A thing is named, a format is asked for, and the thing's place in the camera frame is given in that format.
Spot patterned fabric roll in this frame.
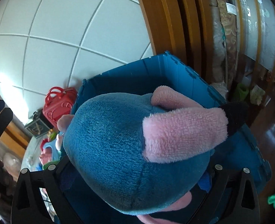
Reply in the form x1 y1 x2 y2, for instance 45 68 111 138
209 0 239 87

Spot red plastic carry case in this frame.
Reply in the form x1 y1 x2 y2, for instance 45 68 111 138
43 87 78 129

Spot dark gift box gold print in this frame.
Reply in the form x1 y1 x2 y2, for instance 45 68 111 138
24 111 53 139

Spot frosted glass door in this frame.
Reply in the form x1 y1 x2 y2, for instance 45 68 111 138
231 0 275 70

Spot blue plastic storage crate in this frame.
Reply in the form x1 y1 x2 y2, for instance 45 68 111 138
58 51 272 224

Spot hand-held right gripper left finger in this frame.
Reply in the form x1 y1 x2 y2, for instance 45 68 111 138
10 156 82 224

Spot blue plush toy pink ears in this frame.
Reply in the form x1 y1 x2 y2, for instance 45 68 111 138
57 85 249 224

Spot wooden frame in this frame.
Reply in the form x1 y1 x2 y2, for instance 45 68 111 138
132 0 214 84
0 91 29 148

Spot white plastic bag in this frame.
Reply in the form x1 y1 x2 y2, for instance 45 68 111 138
0 150 22 172

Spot pale cloth bundle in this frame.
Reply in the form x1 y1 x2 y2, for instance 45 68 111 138
249 85 266 105

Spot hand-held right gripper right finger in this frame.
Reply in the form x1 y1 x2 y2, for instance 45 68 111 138
191 164 261 224

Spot green soft object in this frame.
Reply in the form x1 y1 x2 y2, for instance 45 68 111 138
235 83 249 101

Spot pink pig plush red hat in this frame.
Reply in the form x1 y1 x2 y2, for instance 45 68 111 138
39 139 54 166

